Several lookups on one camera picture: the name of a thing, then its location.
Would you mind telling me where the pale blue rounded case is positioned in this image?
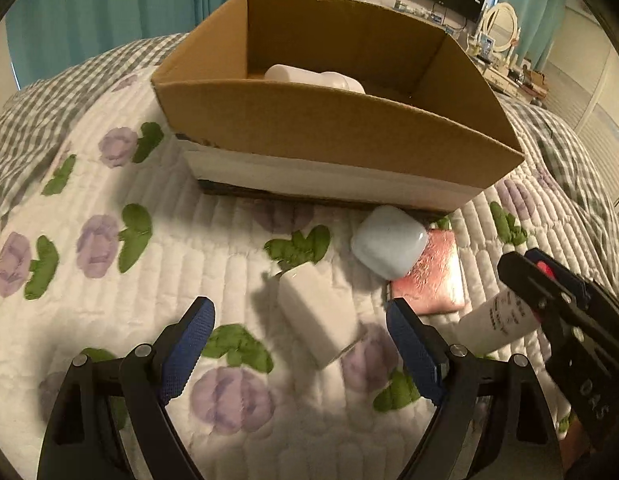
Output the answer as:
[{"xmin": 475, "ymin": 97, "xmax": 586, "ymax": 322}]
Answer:
[{"xmin": 350, "ymin": 204, "xmax": 429, "ymax": 279}]

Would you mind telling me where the white oval mirror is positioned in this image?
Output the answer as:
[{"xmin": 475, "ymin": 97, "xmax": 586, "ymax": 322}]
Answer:
[{"xmin": 478, "ymin": 2, "xmax": 521, "ymax": 54}]

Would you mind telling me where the white vanity dresser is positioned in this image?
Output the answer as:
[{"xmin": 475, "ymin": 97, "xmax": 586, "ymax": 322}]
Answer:
[{"xmin": 468, "ymin": 35, "xmax": 551, "ymax": 102}]

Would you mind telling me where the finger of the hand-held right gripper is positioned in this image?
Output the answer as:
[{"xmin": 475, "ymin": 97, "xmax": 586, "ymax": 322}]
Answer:
[
  {"xmin": 497, "ymin": 250, "xmax": 591, "ymax": 342},
  {"xmin": 525, "ymin": 248, "xmax": 593, "ymax": 307}
]

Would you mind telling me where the teal curtain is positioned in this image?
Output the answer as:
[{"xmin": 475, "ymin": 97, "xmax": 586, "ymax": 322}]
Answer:
[
  {"xmin": 498, "ymin": 0, "xmax": 571, "ymax": 72},
  {"xmin": 4, "ymin": 0, "xmax": 343, "ymax": 92}
]

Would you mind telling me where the white floral quilt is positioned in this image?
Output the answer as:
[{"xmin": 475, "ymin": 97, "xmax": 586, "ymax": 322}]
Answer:
[{"xmin": 0, "ymin": 32, "xmax": 619, "ymax": 480}]

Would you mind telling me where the white printed tube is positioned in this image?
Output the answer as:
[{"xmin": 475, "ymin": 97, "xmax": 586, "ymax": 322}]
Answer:
[{"xmin": 456, "ymin": 292, "xmax": 543, "ymax": 357}]

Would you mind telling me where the brown cardboard box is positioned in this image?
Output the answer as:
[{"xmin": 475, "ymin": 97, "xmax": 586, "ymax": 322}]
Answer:
[{"xmin": 150, "ymin": 0, "xmax": 526, "ymax": 213}]

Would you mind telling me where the white sliding wardrobe door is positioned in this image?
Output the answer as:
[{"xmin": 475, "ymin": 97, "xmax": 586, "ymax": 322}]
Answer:
[{"xmin": 543, "ymin": 0, "xmax": 619, "ymax": 211}]

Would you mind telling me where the white plastic bottle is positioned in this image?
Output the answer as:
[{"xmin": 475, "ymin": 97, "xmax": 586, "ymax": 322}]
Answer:
[{"xmin": 264, "ymin": 63, "xmax": 367, "ymax": 95}]

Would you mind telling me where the white rectangular box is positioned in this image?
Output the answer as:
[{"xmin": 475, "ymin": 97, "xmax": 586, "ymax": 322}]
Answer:
[{"xmin": 276, "ymin": 265, "xmax": 363, "ymax": 371}]

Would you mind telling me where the grey gingham blanket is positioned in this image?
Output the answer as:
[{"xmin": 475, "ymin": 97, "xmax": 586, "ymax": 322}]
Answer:
[{"xmin": 0, "ymin": 32, "xmax": 619, "ymax": 291}]

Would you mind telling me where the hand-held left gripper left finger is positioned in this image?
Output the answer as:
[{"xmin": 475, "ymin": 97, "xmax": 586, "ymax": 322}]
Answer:
[{"xmin": 37, "ymin": 296, "xmax": 216, "ymax": 480}]

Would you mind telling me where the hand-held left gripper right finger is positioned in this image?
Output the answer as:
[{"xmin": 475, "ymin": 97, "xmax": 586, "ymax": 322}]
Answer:
[{"xmin": 386, "ymin": 297, "xmax": 565, "ymax": 480}]

